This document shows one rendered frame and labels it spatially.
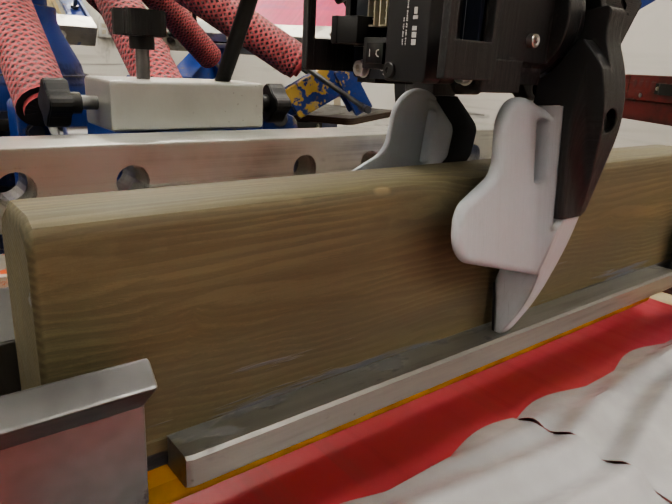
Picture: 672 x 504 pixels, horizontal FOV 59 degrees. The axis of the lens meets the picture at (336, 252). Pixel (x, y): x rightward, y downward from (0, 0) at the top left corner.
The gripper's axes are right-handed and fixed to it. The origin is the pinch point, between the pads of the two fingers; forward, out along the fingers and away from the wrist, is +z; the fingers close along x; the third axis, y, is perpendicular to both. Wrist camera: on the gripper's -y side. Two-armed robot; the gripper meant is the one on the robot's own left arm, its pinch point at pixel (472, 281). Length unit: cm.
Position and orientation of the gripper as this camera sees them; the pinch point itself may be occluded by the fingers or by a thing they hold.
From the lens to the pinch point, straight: 27.0
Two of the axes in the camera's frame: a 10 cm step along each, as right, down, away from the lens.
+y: -7.8, 1.5, -6.0
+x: 6.2, 2.7, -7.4
